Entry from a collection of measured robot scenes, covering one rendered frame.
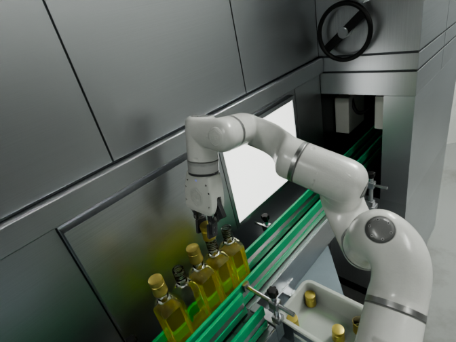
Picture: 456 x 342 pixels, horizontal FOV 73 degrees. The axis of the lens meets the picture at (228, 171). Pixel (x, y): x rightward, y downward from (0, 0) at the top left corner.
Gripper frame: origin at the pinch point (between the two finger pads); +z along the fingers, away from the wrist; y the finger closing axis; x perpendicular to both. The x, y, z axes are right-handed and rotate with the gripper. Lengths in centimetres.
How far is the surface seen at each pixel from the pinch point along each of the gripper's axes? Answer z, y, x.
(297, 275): 31.3, 6.6, 35.6
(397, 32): -50, 17, 77
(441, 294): 85, 40, 139
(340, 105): -22, -10, 98
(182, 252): 12.4, -11.9, 0.2
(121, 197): -9.9, -12.6, -15.7
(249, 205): 7.8, -11.7, 31.2
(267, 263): 19.1, 4.6, 20.1
